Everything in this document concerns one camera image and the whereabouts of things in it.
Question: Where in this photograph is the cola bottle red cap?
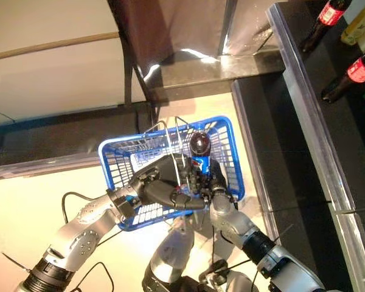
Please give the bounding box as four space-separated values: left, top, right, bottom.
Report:
321 50 365 104
297 0 352 53

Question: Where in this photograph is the silver left robot leg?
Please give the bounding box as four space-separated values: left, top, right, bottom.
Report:
142 216 195 292

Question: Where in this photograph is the silver robot leg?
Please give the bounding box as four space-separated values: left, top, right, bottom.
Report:
199 258 256 292
142 216 195 292

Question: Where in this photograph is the black hanging strap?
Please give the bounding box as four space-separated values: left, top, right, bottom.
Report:
123 57 134 106

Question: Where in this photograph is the black base plinth board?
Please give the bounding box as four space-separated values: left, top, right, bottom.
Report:
231 72 332 292

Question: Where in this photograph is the black low shelf unit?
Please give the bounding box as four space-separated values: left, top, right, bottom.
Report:
0 102 159 183

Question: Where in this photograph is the blue plastic shopping basket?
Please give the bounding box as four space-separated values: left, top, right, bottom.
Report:
97 114 246 232

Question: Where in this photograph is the black shelf board clear rail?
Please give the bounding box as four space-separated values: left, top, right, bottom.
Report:
266 0 365 215
328 203 365 292

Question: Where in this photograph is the wooden trim strip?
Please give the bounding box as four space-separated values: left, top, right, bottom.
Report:
0 31 120 63

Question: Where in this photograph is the silver right robot leg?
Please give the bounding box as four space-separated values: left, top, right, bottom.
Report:
199 258 256 292

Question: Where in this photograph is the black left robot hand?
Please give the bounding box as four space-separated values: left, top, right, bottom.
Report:
126 153 207 210

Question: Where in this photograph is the small yellow tea bottle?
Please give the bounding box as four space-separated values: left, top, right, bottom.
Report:
340 0 365 46

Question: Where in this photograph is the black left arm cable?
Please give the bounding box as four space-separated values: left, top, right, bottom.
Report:
62 191 110 226

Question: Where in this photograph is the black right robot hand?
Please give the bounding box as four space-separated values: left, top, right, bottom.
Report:
197 159 232 201

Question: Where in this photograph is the Pepsi cola bottle blue cap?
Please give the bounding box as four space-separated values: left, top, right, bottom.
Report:
188 131 215 183

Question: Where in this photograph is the brown end panel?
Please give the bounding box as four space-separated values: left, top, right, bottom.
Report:
108 0 274 66

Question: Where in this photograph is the dark end base plinth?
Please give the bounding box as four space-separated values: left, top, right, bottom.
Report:
142 48 285 103

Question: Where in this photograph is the shiny metal upright post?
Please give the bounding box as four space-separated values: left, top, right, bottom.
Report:
217 0 238 58

